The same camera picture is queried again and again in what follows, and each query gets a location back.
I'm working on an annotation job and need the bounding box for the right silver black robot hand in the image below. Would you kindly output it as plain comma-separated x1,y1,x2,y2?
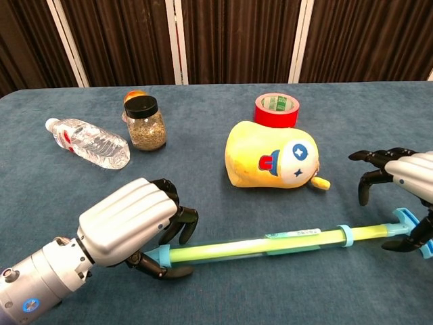
348,148,433,253

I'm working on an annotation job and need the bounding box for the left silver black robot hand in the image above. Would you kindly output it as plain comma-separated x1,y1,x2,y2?
76,177,199,280

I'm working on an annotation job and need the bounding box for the yellow syringe plunger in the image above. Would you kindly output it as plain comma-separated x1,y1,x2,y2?
351,207,433,260

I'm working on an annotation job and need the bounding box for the clear light blue syringe barrel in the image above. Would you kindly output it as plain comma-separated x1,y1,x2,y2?
145,223,355,272

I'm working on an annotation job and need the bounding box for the clear plastic water bottle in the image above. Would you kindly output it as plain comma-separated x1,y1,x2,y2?
45,117,131,171

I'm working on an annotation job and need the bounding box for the glass jar black lid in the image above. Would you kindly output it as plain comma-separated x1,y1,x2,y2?
123,95,168,152

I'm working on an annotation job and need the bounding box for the orange fruit jelly cup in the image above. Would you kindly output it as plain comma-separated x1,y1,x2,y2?
121,89,149,123

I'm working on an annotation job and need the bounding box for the yellow plush toy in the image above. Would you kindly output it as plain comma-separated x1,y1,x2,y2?
225,121,332,192

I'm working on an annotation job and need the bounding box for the dark brown curtain panel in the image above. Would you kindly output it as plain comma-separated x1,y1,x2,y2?
299,0,433,84
55,0,177,88
181,0,304,85
0,0,81,99

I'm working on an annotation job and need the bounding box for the red tape roll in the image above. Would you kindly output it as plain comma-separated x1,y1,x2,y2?
254,93,301,129

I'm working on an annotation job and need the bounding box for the blue table cloth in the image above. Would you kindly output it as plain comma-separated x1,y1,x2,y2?
0,80,433,325

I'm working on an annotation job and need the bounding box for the white screen frame post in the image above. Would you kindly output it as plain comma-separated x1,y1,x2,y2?
288,0,315,84
164,0,189,85
45,0,91,88

